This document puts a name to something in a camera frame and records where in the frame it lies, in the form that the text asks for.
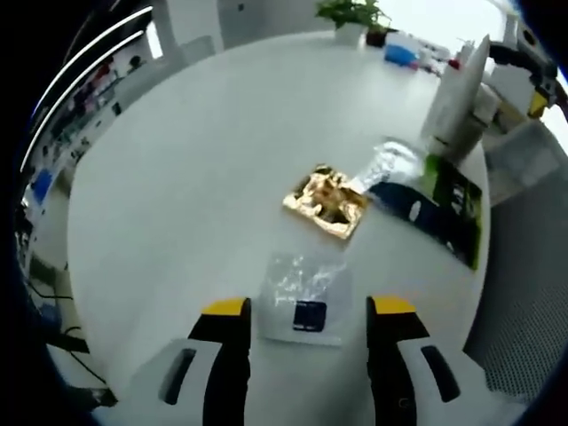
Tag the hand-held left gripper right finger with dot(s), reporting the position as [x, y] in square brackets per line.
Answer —
[395, 364]

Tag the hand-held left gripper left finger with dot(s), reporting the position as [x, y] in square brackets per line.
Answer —
[222, 355]

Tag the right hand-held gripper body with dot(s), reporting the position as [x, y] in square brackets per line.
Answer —
[521, 29]

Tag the white skincare tube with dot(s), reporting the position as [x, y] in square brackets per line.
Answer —
[457, 102]

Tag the clear skincare sachet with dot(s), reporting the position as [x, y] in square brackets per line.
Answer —
[286, 284]

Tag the dark blue skincare sachet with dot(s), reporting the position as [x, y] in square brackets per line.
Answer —
[408, 206]

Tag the gold skincare sachet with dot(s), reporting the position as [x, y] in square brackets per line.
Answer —
[326, 202]

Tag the blue packet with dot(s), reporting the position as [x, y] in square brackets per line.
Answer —
[399, 54]

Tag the green potted plant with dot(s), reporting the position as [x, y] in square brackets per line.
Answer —
[355, 13]

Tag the white plant pot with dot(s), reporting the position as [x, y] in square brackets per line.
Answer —
[350, 33]

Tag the blue bin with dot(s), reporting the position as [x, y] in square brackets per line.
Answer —
[44, 186]

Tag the ceiling light strip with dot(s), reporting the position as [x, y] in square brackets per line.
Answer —
[75, 89]
[93, 49]

